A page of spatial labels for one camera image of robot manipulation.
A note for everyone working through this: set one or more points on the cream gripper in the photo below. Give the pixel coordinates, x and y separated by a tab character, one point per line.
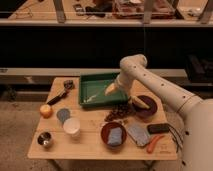
112	88

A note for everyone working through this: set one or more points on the yellow banana piece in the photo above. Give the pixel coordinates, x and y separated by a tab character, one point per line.
138	102

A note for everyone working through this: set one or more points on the dark red bowl with banana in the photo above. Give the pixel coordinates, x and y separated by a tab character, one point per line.
146	113

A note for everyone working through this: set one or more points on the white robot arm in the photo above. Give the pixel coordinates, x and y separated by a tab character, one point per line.
197	153

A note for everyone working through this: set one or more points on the grey rectangular eraser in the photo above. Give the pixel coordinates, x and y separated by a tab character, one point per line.
139	134

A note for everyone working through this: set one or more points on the small steel cup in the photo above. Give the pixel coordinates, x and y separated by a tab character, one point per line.
45	140

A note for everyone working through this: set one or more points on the green plastic tray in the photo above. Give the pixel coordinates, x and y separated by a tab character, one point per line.
92	91

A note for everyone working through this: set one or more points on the bunch of dark grapes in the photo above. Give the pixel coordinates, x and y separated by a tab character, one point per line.
119	112

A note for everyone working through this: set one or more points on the red bowl with sponge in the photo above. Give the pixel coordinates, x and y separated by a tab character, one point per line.
106	130

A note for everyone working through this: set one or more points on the blue sponge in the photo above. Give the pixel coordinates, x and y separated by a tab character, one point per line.
115	137

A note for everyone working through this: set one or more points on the black phone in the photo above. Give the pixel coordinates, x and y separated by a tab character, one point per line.
158	128

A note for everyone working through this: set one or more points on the grey round lid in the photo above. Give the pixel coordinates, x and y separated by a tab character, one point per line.
63	114

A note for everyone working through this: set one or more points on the orange fruit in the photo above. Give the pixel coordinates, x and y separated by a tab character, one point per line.
46	111

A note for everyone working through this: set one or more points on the black handled can opener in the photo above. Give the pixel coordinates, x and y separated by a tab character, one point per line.
68	85

